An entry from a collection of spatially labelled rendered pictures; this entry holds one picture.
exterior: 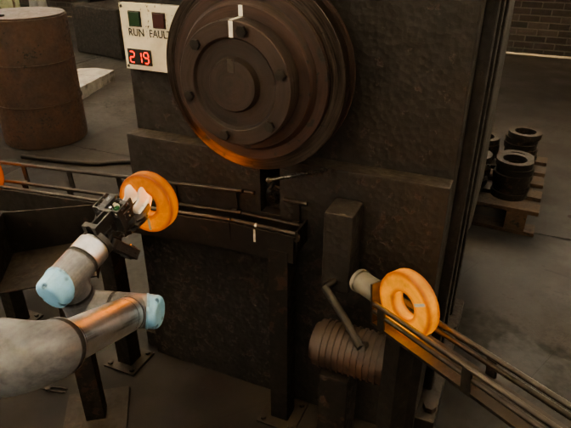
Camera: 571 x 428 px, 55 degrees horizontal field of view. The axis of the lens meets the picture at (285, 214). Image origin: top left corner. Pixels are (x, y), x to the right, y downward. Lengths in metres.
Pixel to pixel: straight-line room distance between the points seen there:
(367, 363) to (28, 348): 0.80
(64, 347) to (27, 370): 0.06
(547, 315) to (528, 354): 0.29
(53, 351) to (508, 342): 1.80
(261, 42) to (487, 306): 1.65
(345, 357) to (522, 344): 1.09
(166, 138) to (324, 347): 0.75
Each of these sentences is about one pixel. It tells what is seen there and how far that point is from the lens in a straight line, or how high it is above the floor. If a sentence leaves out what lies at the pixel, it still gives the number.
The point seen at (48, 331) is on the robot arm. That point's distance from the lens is 0.91.
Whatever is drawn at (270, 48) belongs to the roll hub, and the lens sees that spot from 1.20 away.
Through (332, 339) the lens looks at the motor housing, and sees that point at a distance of 1.40.
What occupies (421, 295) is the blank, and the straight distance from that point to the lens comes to 1.17.
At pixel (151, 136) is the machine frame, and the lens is 1.69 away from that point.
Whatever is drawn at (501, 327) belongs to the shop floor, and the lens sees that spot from 2.40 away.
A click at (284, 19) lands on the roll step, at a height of 1.25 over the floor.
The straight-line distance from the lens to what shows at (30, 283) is 1.61.
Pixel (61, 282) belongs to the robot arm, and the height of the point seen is 0.80.
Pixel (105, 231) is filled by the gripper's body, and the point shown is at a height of 0.83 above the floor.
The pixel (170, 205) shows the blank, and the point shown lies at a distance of 1.35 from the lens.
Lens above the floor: 1.45
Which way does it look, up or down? 28 degrees down
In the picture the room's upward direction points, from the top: straight up
